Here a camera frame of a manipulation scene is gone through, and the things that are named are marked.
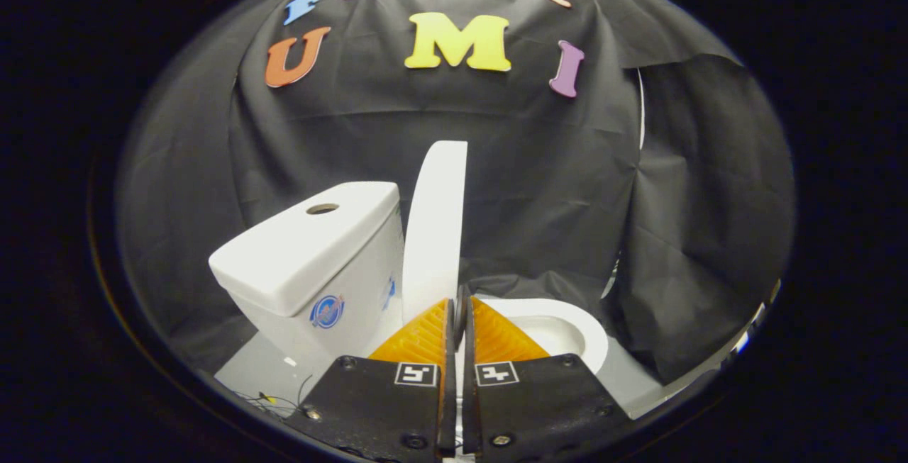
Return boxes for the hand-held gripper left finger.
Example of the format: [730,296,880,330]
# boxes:
[284,298,459,459]

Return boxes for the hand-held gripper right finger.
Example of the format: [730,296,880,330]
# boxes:
[458,286,632,458]

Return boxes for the thin black cable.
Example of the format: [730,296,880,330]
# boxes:
[234,374,314,414]

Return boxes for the black backdrop cloth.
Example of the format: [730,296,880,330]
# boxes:
[117,0,795,386]

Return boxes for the white toilet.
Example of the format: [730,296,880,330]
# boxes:
[209,181,609,379]

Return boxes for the white toilet lid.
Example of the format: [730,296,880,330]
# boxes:
[402,140,469,325]

